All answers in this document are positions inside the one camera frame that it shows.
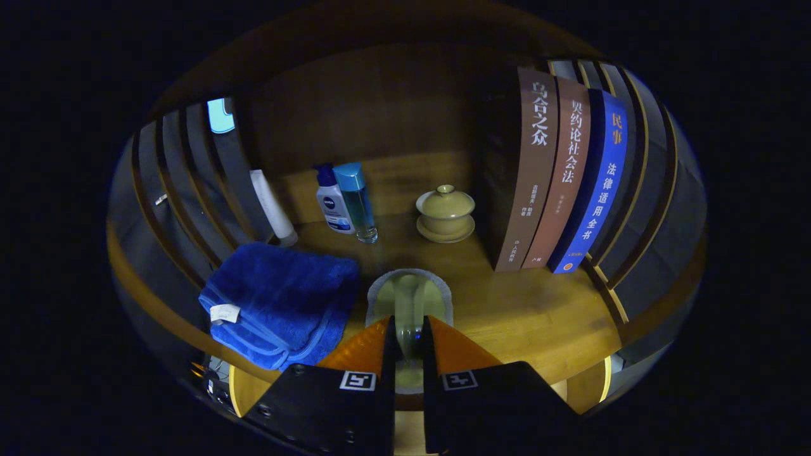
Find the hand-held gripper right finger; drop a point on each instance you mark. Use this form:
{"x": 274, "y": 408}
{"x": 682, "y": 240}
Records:
{"x": 431, "y": 411}

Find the black electronics box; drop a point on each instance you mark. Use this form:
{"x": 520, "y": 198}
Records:
{"x": 212, "y": 383}

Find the white tube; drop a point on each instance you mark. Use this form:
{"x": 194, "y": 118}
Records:
{"x": 272, "y": 209}

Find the dark brown book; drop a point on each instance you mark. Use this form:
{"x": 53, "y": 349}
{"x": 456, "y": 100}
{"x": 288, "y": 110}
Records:
{"x": 532, "y": 177}

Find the brown wooden cabinet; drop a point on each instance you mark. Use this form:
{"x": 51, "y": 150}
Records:
{"x": 380, "y": 101}

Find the reddish brown book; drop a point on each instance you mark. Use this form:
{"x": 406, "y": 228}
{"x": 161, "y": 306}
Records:
{"x": 567, "y": 183}

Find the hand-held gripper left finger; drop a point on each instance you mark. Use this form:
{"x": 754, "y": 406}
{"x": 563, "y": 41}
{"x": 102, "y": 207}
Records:
{"x": 386, "y": 411}

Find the tan lidded tea cup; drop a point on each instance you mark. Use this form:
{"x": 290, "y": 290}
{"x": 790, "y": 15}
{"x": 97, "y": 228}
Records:
{"x": 445, "y": 206}

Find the tan saucer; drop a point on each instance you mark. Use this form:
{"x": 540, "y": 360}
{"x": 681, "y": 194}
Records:
{"x": 443, "y": 238}

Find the wooden countertop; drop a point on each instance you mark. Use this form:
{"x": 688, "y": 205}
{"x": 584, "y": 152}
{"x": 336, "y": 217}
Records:
{"x": 519, "y": 304}

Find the white lotion bottle blue cap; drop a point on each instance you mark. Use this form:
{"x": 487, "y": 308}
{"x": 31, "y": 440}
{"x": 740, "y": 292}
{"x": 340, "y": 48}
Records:
{"x": 332, "y": 206}

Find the teal clear bottle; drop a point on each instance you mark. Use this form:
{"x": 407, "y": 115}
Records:
{"x": 356, "y": 199}

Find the pale green scrubbing brush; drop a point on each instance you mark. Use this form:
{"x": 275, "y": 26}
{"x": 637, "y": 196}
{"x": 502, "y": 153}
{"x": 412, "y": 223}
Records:
{"x": 408, "y": 294}

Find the blue book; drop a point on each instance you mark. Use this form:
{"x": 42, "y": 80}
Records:
{"x": 599, "y": 190}

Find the blue folded towel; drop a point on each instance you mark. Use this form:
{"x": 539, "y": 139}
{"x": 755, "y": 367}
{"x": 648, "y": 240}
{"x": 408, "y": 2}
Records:
{"x": 279, "y": 291}

